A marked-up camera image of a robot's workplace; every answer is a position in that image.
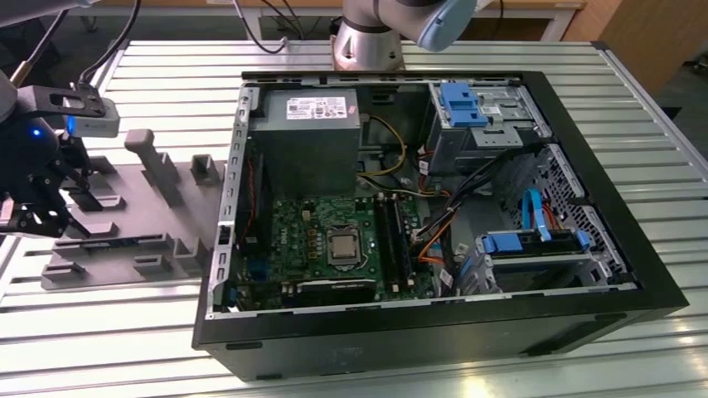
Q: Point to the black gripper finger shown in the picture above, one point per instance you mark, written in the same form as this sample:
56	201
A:
38	215
74	166

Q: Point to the black RAM slot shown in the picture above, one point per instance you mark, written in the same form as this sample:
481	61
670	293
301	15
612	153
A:
381	232

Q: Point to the grey parts rack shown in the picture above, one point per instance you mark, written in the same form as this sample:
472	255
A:
137	207

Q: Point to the black mesh bin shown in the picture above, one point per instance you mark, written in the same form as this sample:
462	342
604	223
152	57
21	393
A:
49	62

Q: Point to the grey power supply unit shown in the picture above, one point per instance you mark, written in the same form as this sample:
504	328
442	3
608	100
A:
304	157

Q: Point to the green motherboard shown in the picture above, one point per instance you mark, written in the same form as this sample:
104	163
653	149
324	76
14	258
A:
293	232

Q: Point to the black CPU socket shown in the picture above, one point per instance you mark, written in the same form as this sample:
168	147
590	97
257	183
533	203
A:
345	229

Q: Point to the silver CPU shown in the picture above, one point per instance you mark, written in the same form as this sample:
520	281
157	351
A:
342	248

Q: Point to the black graphics card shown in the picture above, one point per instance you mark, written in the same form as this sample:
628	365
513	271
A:
332	292

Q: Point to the black open PC case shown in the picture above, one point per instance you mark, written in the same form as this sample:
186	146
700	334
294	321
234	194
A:
386	344

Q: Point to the blue drive latch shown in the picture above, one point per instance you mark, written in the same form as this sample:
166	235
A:
461	103

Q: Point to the silver drive cage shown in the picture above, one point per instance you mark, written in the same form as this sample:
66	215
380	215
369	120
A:
497	141

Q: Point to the disk with blue carrier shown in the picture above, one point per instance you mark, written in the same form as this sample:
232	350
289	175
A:
502	242

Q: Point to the silver disk bay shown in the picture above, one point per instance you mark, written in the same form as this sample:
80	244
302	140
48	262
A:
541	269

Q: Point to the wooden cabinet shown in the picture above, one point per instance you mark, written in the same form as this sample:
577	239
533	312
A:
641	37

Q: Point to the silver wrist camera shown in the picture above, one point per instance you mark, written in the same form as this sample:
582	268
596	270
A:
93	124

